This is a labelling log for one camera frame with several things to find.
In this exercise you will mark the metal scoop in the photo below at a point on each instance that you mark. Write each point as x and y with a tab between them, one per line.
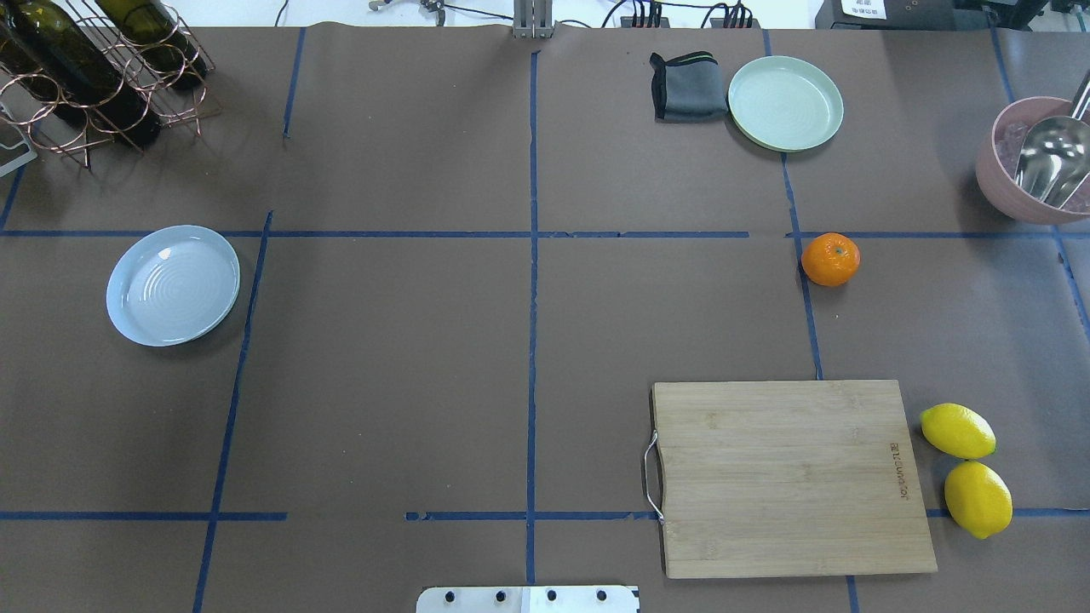
1053	160

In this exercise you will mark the light green plate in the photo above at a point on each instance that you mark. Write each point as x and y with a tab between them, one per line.
785	104

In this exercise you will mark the bamboo cutting board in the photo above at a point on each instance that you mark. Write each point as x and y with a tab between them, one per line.
787	479

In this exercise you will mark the light blue ceramic plate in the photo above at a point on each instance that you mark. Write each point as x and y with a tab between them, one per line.
173	286

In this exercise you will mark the copper wire wine rack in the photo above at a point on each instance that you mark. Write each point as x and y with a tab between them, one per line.
36	109

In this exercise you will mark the orange fruit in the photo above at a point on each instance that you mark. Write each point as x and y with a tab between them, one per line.
831	259

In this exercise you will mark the dark wine bottle right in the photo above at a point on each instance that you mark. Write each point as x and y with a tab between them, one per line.
160	40

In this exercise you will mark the lower yellow lemon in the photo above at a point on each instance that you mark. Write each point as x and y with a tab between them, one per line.
978	499

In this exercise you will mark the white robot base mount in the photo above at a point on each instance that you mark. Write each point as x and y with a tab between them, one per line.
574	598

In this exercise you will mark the grey metal post bracket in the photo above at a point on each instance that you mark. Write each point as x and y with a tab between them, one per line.
533	19

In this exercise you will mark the grey folded cloth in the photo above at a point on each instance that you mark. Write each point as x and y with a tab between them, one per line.
688	89

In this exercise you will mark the upper yellow lemon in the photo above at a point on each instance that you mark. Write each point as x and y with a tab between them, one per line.
958	431

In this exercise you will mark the yellow lemon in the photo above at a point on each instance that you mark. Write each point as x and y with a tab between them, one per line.
958	431
978	499

